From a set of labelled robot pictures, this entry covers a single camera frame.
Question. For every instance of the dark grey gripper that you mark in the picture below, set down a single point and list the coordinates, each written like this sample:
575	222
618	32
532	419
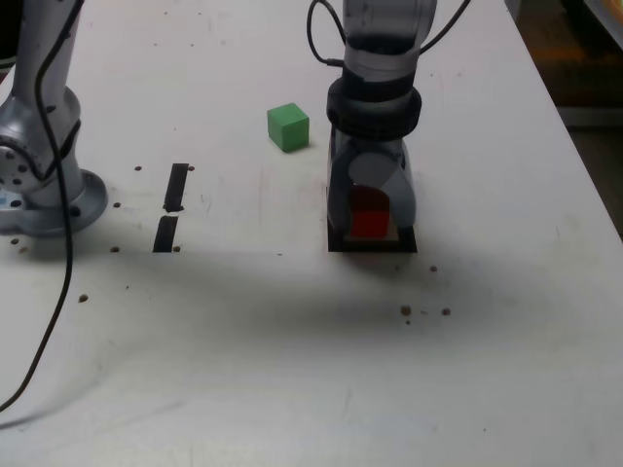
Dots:
370	146

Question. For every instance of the red cube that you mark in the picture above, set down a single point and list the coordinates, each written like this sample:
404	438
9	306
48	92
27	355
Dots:
370	221

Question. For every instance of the green cube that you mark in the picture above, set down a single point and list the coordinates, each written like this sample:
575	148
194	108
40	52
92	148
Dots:
287	129

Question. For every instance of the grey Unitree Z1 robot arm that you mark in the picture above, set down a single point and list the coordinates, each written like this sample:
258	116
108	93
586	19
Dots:
375	112

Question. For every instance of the black tape square outline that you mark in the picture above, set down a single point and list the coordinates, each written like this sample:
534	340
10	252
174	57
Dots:
370	246

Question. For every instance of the black tape strip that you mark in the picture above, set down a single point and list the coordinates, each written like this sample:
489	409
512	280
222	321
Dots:
175	187

